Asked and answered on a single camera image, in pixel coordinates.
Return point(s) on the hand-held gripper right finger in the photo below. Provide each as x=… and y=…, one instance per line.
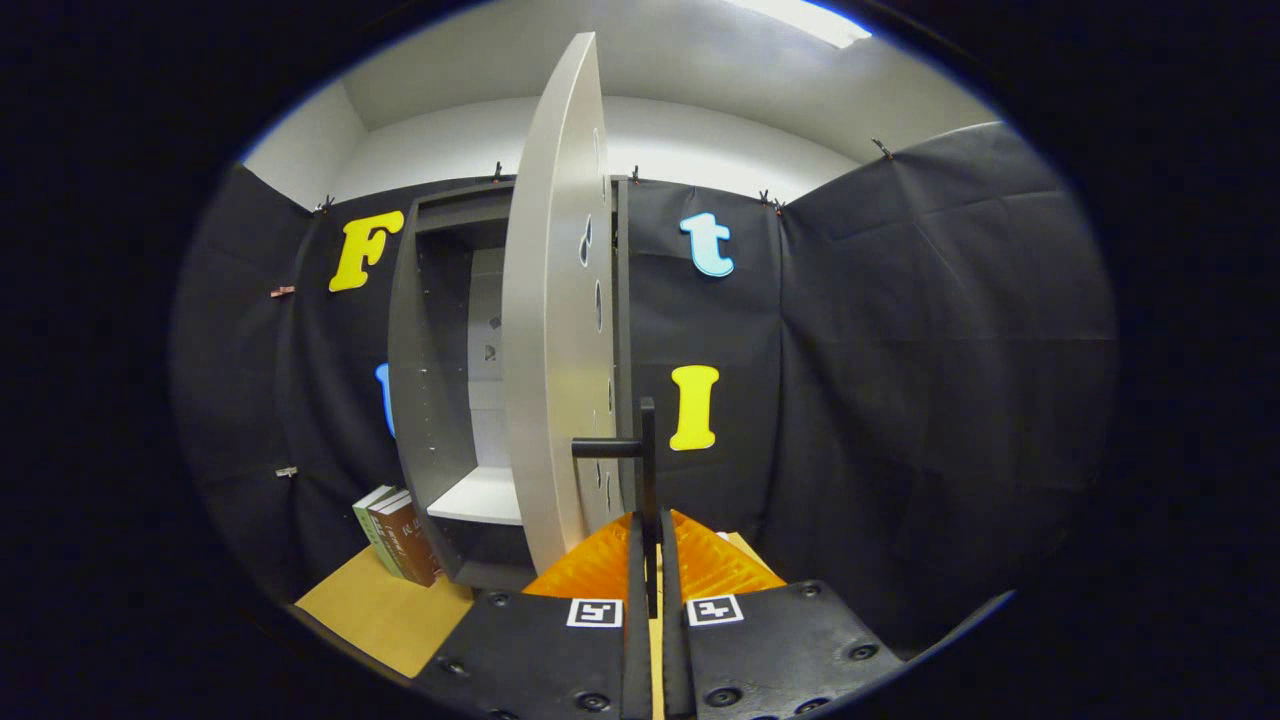
x=674, y=650

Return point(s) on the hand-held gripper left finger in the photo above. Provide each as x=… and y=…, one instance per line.
x=636, y=660

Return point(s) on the beige cabinet door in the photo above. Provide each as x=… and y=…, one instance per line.
x=550, y=300

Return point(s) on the brown book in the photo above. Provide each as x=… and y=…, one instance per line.
x=412, y=540

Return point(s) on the grey cabinet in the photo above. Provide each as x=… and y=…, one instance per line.
x=430, y=350

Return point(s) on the black backdrop cloth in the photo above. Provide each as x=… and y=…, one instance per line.
x=900, y=350

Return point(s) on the ceiling light panel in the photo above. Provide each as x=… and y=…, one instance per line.
x=800, y=20

